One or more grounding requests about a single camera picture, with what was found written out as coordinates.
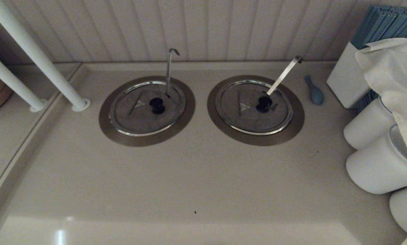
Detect white paper cup stack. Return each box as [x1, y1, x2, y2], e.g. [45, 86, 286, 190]
[343, 97, 397, 150]
[389, 184, 407, 234]
[346, 124, 407, 195]

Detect blue rice paddle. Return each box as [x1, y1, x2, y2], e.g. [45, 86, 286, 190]
[304, 75, 325, 105]

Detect steel lid with black knob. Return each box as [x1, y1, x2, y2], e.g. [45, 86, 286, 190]
[109, 81, 186, 136]
[215, 80, 294, 135]

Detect thick white pole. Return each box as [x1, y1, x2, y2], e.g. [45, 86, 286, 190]
[0, 0, 91, 112]

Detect brown metal well ring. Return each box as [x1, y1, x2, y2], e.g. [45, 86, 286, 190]
[207, 75, 305, 147]
[99, 76, 196, 147]

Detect ladle handle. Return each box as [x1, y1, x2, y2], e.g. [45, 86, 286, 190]
[266, 55, 303, 96]
[165, 48, 181, 97]

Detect thin white pole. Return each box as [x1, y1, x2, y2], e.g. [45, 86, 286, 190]
[0, 46, 47, 113]

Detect cream cloth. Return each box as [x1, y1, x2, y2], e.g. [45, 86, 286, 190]
[355, 37, 407, 245]

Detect white straw holder box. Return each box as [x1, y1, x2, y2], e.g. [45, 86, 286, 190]
[326, 42, 372, 109]

